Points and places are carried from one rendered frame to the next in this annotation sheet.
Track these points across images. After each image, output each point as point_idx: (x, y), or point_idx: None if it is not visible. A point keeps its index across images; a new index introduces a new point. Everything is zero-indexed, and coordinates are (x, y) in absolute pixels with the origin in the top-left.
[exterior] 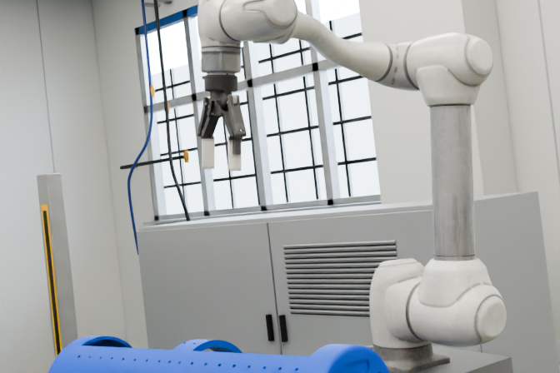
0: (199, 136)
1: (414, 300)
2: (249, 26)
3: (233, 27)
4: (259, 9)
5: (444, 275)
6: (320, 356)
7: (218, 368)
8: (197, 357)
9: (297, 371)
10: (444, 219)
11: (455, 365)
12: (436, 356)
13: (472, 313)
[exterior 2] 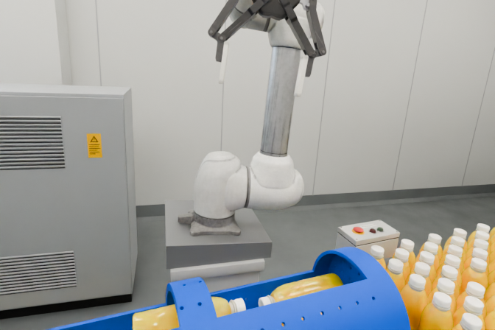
0: (213, 35)
1: (254, 184)
2: None
3: None
4: None
5: (285, 167)
6: (376, 276)
7: (286, 329)
8: (239, 325)
9: (376, 300)
10: (283, 129)
11: (239, 215)
12: None
13: (301, 190)
